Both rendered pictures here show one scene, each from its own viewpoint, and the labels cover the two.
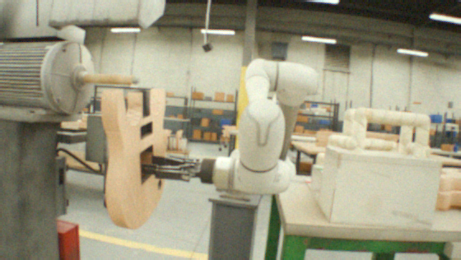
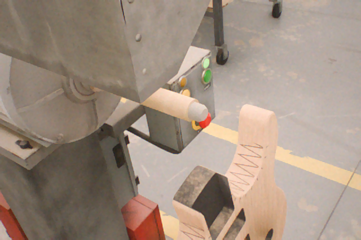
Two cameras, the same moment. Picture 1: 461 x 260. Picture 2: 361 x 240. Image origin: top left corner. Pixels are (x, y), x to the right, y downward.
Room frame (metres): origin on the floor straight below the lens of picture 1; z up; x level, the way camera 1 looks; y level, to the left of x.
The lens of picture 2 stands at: (0.48, 0.08, 1.58)
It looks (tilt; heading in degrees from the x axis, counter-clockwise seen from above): 38 degrees down; 36
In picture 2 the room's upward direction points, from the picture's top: 8 degrees counter-clockwise
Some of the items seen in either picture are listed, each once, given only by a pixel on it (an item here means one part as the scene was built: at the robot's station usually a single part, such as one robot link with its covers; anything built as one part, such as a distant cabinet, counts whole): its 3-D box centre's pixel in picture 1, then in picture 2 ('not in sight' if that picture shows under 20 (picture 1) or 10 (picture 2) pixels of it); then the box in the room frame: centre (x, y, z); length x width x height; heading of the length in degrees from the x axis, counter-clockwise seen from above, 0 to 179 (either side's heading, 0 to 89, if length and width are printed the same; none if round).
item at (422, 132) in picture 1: (421, 139); not in sight; (0.59, -0.47, 1.15); 0.03 x 0.03 x 0.09
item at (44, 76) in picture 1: (38, 77); (18, 48); (0.89, 0.73, 1.25); 0.41 x 0.27 x 0.26; 85
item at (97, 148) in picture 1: (89, 143); (153, 105); (1.11, 0.62, 0.99); 0.24 x 0.21 x 0.26; 85
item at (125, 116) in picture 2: (81, 137); (135, 107); (1.06, 0.63, 1.02); 0.19 x 0.04 x 0.04; 175
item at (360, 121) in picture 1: (358, 133); not in sight; (0.62, -0.31, 1.15); 0.03 x 0.03 x 0.09
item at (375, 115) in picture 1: (393, 117); not in sight; (0.60, -0.39, 1.20); 0.20 x 0.03 x 0.03; 83
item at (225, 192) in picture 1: (234, 190); not in sight; (1.56, -0.05, 0.73); 0.22 x 0.18 x 0.06; 77
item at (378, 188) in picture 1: (376, 185); not in sight; (0.65, -0.40, 1.02); 0.27 x 0.15 x 0.17; 84
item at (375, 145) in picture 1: (366, 144); not in sight; (0.76, -0.41, 1.12); 0.20 x 0.03 x 0.03; 83
